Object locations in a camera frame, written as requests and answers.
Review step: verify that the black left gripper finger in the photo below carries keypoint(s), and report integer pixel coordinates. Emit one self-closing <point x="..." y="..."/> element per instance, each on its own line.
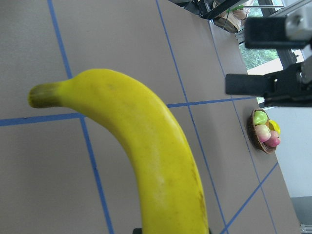
<point x="291" y="87"/>
<point x="293" y="31"/>

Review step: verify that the yellow banana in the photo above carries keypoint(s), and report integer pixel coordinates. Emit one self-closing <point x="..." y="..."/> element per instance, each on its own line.
<point x="169" y="186"/>

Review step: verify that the pink apple at basket back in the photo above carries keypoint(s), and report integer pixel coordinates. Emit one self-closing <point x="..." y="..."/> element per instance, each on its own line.
<point x="263" y="132"/>

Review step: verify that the pink apple at basket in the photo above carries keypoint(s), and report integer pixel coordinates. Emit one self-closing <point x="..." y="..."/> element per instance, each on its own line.
<point x="274" y="140"/>
<point x="263" y="132"/>

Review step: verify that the pink apple at basket left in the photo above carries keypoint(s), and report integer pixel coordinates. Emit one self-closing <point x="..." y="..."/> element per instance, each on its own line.
<point x="274" y="140"/>

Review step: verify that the brown wicker basket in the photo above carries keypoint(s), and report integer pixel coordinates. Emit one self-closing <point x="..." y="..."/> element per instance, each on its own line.
<point x="253" y="137"/>

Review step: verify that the green pear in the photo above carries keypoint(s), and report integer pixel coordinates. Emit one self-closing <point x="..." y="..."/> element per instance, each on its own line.
<point x="260" y="118"/>

